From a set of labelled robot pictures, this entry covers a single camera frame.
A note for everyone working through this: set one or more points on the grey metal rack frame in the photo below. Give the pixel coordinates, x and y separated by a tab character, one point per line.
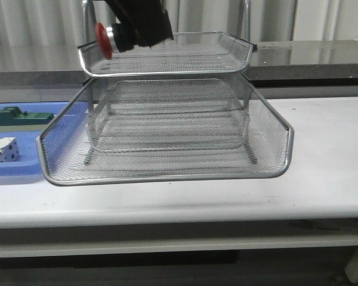
153	96

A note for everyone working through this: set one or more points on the blue plastic tray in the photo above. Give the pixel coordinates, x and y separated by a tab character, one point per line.
28	160

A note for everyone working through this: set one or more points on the silver mesh bottom tray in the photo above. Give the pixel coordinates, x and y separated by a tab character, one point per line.
128	133

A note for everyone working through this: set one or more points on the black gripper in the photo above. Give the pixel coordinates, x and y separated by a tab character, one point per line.
141	23

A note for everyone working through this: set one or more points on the silver mesh tray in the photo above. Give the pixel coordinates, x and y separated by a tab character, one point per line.
128	133
186	53
64	143

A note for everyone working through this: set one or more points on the white circuit breaker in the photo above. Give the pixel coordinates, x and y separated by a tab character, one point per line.
8	149

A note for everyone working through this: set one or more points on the silver mesh top tray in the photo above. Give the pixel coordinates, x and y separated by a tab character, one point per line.
186	53

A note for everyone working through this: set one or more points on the dark counter shelf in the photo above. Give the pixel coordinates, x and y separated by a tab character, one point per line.
274	64

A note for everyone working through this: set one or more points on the green electrical module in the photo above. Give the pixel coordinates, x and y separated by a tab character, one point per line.
12	119

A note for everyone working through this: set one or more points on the red emergency stop button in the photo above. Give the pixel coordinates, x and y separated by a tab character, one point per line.
113	38

